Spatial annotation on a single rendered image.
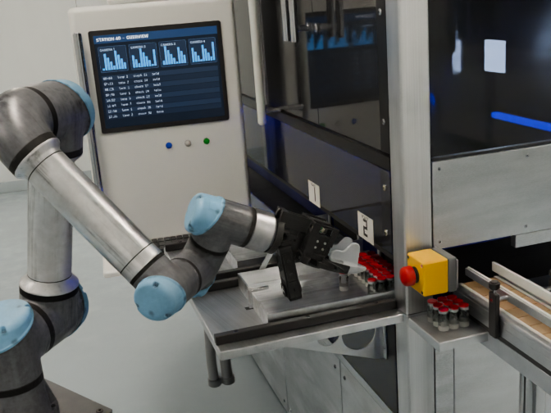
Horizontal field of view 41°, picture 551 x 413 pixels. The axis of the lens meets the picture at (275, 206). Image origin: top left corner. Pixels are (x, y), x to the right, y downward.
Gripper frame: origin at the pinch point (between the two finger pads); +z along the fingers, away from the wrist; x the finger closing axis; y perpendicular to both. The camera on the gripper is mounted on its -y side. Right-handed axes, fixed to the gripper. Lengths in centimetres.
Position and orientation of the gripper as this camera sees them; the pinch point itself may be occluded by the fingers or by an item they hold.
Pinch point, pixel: (357, 270)
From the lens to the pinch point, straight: 144.9
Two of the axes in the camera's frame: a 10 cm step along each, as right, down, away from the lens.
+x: -2.9, -2.7, 9.2
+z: 8.9, 2.7, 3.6
